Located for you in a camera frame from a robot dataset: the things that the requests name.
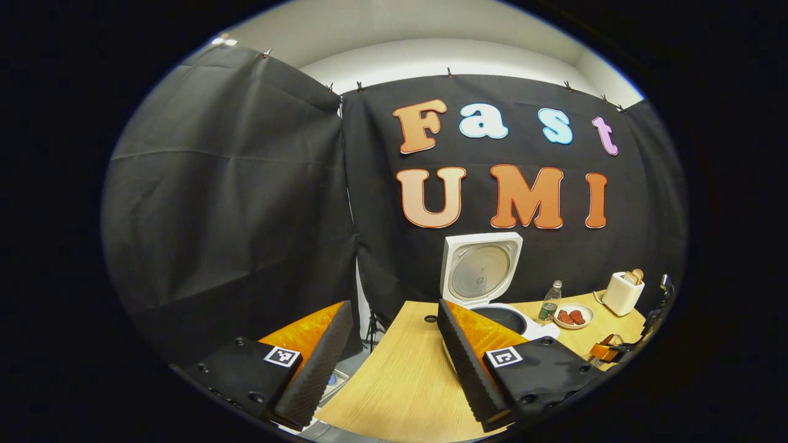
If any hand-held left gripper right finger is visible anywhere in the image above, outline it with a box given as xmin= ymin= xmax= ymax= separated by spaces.
xmin=436 ymin=298 xmax=601 ymax=433

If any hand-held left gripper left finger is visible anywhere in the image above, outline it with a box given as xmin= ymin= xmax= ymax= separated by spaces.
xmin=179 ymin=300 xmax=356 ymax=431

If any white rice cooker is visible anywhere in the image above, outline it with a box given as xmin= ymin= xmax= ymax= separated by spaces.
xmin=440 ymin=232 xmax=561 ymax=342

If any white toaster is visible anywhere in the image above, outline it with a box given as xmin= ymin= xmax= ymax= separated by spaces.
xmin=601 ymin=271 xmax=645 ymax=317

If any white round plate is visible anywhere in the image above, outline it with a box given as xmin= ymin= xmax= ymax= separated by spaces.
xmin=553 ymin=303 xmax=595 ymax=330

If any black tripod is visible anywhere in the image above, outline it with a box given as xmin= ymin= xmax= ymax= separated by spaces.
xmin=364 ymin=311 xmax=386 ymax=352

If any clear plastic water bottle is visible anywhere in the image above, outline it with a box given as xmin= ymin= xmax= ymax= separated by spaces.
xmin=539 ymin=280 xmax=563 ymax=324

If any black backdrop cloth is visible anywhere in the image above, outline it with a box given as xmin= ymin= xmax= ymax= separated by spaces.
xmin=102 ymin=44 xmax=688 ymax=370

